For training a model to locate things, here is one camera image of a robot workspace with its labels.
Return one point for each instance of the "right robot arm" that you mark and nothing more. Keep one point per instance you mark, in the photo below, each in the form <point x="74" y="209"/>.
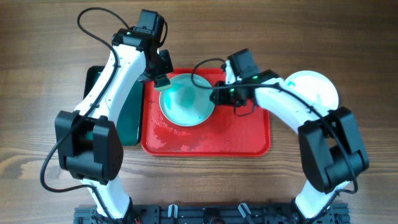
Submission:
<point x="331" y="147"/>

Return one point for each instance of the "white plate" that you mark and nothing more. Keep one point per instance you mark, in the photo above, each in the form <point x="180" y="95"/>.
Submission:
<point x="314" y="86"/>
<point x="185" y="104"/>

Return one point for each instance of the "green yellow sponge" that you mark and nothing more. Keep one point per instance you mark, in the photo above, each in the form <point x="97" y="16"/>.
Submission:
<point x="162" y="83"/>

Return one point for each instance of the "red plastic tray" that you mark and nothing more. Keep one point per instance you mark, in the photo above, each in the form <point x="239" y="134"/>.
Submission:
<point x="227" y="132"/>

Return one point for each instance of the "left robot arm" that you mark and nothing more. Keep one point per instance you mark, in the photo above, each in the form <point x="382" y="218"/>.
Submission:
<point x="88" y="144"/>

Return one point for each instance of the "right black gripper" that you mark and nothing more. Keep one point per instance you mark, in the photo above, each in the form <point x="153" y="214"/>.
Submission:
<point x="221" y="98"/>

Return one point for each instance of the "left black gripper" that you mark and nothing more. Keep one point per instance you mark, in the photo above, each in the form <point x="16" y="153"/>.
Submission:
<point x="167" y="68"/>

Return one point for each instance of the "dark green tray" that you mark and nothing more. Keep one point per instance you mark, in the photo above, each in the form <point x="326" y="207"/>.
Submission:
<point x="130" y="117"/>

